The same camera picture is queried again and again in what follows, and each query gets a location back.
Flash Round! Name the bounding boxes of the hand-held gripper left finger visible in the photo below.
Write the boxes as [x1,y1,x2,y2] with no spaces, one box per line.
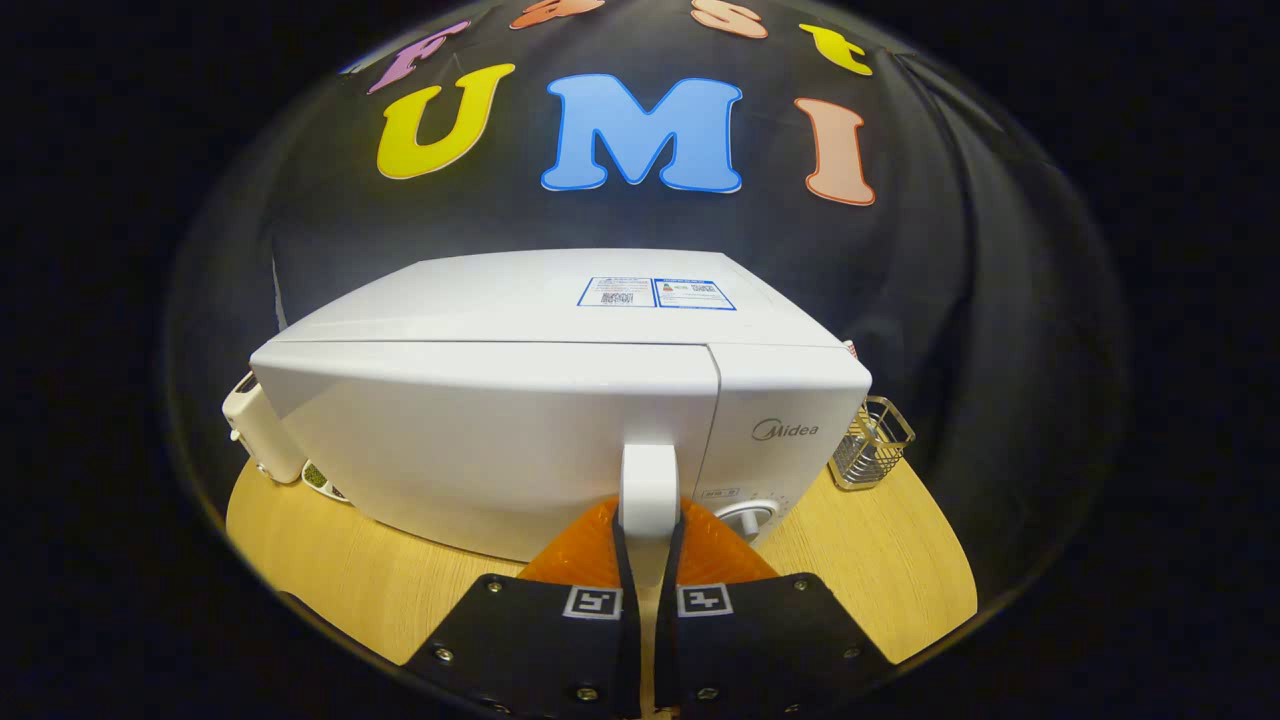
[404,496,642,720]

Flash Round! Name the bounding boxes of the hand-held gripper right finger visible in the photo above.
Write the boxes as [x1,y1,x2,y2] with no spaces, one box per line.
[654,499,897,720]

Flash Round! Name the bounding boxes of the white microwave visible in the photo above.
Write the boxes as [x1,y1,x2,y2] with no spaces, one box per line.
[248,248,873,563]

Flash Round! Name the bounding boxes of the white divided bean dish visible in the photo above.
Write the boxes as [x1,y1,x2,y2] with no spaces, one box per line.
[300,460,351,503]

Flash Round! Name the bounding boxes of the white toaster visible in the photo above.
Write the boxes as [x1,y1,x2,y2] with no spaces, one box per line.
[222,370,306,486]

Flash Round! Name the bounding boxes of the black backdrop cloth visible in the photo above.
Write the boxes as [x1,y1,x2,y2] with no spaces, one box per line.
[165,0,1131,601]

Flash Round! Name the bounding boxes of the wire mesh holder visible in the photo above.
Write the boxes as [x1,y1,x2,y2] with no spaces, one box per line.
[828,396,916,491]

